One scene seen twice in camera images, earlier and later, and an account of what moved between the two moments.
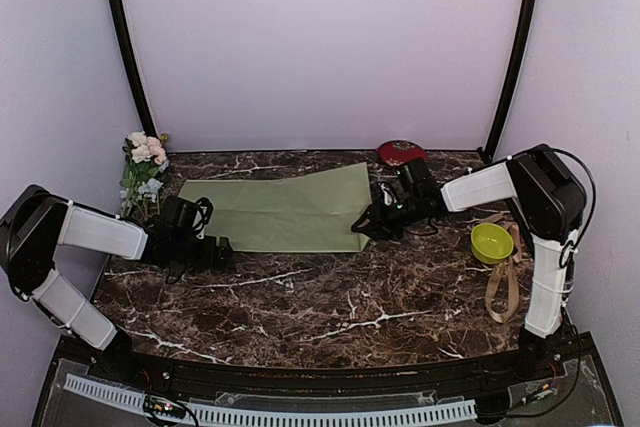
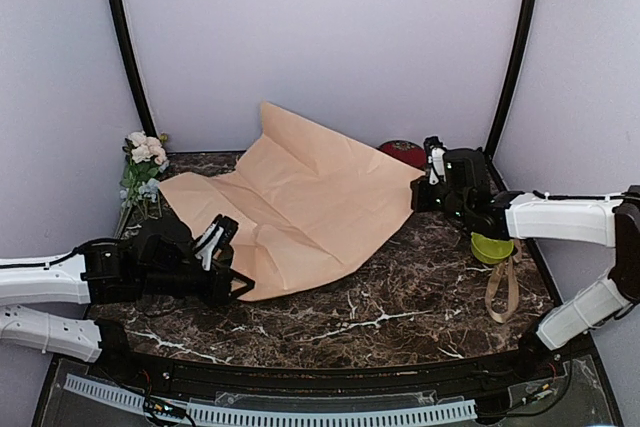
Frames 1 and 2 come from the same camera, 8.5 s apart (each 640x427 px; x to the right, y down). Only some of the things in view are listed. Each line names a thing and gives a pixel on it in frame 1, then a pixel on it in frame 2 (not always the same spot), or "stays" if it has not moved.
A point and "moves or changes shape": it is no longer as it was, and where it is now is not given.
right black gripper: x=377 y=215 to x=420 y=203
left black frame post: x=117 y=7 stays
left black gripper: x=222 y=258 to x=217 y=294
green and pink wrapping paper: x=312 y=213 moves or changes shape
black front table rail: x=324 y=384 stays
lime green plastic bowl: x=490 y=243 stays
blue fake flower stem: x=143 y=197 stays
